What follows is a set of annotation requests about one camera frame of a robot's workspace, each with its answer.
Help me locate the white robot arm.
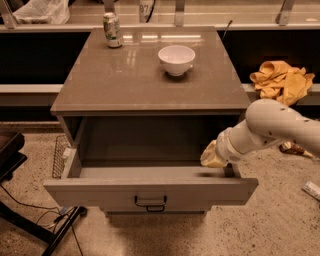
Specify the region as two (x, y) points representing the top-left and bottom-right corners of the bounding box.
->
(200, 99), (320, 168)

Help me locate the grey top drawer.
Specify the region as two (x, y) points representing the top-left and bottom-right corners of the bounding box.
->
(45, 116), (258, 210)

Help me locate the grey bottom drawer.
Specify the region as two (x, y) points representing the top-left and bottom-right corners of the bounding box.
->
(103, 207), (209, 215)

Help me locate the white ceramic bowl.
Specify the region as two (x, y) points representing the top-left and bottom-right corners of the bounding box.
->
(158, 45), (196, 76)

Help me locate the black cable on floor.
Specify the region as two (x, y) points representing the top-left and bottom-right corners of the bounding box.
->
(0, 183), (85, 256)

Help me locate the blue tape strip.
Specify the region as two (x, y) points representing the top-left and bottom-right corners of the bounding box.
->
(59, 207), (72, 215)

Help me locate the white plastic bag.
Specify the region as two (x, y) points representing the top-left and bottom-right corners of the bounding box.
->
(13, 0), (70, 25)

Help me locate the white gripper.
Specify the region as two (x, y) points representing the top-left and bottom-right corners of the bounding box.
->
(200, 128), (248, 168)

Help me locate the black metal stand base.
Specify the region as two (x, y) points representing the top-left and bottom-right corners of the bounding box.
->
(0, 130), (88, 256)

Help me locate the white box on floor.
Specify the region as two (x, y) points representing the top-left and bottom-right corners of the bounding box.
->
(302, 181), (320, 201)

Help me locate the crumpled yellow cloth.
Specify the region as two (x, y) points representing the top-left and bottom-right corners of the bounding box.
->
(249, 61), (315, 106)

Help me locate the grey drawer cabinet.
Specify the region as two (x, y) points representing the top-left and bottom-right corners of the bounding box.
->
(50, 26), (254, 218)

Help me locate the green white soda can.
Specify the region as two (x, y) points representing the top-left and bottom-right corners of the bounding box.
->
(103, 12), (123, 48)

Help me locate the grey drawer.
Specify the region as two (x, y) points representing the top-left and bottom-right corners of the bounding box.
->
(103, 207), (209, 215)
(45, 116), (258, 210)

